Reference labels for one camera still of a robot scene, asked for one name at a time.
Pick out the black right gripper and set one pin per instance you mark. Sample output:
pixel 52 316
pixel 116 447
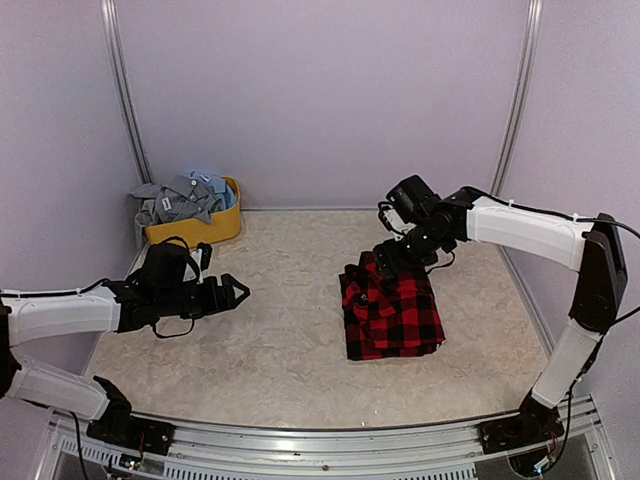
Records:
pixel 390 263

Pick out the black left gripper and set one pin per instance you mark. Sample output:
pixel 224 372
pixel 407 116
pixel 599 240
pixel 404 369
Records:
pixel 225 301

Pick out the red black plaid shirt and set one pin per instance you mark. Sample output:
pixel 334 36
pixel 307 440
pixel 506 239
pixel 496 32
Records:
pixel 387 318

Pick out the yellow plastic basket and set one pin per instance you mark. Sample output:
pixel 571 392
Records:
pixel 225 225

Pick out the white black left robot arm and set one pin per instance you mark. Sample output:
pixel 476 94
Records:
pixel 170 282

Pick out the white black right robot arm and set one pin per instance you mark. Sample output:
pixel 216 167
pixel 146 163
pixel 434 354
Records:
pixel 424 224

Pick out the light blue shirt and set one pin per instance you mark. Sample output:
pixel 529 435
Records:
pixel 218 187

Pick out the grey button shirt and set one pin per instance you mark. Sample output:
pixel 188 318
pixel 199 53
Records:
pixel 182 198

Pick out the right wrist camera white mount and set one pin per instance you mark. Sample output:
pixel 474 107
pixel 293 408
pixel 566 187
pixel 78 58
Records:
pixel 391 220

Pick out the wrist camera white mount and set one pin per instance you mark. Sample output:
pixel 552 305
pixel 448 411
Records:
pixel 391 220
pixel 201 258

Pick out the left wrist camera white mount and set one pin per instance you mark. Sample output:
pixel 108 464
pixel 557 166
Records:
pixel 201 258

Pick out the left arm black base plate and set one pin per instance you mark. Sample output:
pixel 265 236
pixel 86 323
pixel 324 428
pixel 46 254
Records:
pixel 136 433

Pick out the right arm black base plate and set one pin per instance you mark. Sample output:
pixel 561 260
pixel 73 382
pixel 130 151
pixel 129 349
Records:
pixel 516 432

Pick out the right aluminium corner post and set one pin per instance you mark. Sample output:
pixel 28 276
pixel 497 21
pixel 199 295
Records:
pixel 519 97

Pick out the aluminium corner post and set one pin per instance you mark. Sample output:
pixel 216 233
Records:
pixel 110 22
pixel 519 97

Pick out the aluminium front frame rail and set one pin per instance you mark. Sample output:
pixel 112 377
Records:
pixel 201 450

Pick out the left aluminium corner post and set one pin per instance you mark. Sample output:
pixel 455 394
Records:
pixel 110 22

